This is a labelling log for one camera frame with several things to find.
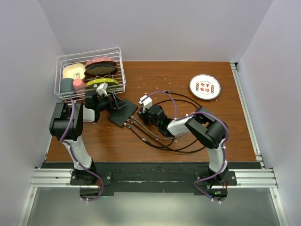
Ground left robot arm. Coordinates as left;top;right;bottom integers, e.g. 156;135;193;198
49;91;127;185

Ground long black ethernet cable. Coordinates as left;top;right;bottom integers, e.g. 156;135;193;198
123;89;206;154

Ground dark brown round plate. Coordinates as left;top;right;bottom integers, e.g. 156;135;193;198
85;64;118;77

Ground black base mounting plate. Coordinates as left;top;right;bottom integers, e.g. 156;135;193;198
70;162;237;198

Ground black network switch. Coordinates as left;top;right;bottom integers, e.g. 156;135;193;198
108;99;138;128

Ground dark grey cup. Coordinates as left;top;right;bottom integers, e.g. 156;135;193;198
60;78;74;94

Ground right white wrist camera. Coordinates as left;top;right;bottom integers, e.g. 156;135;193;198
138;95;152;113

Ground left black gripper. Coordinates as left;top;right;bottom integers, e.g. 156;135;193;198
95;91;126;112

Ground pink cup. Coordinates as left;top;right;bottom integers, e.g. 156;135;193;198
72;79;86;98

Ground yellow green dotted plate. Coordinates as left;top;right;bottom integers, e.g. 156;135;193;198
86;78;119;90

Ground white round printed plate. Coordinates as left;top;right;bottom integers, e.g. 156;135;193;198
189;74;222;100

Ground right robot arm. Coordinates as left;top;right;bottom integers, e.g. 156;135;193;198
138;105;229;185

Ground beige square plate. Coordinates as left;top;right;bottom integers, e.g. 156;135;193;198
63;63;86;80

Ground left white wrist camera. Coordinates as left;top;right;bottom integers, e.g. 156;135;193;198
96;82;108;97

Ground white wire dish rack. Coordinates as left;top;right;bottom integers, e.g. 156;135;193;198
54;47;126;101

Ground grey ethernet cable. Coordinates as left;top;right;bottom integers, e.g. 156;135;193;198
130;115;176;140

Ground red dotted plate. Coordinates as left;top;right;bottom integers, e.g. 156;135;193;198
85;56;117;68

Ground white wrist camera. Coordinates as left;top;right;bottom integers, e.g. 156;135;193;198
96;82;108;97
138;95;152;113

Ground aluminium frame rail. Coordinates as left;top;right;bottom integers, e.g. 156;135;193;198
19;61;284;226

